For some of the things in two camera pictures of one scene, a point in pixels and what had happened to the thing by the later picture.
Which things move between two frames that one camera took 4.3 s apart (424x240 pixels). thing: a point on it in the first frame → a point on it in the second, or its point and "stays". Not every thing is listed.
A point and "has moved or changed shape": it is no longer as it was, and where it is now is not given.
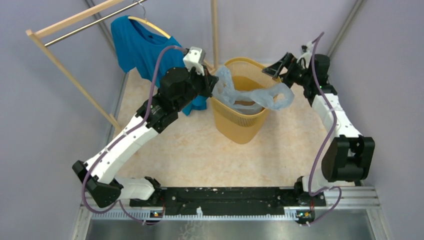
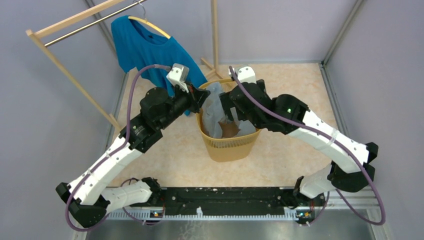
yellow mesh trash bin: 238,126 → 225,149
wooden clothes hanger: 145,21 stays
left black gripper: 209,82 → 196,96
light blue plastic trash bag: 274,96 has moved or changed shape
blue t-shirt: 137,43 stays
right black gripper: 274,70 → 227,103
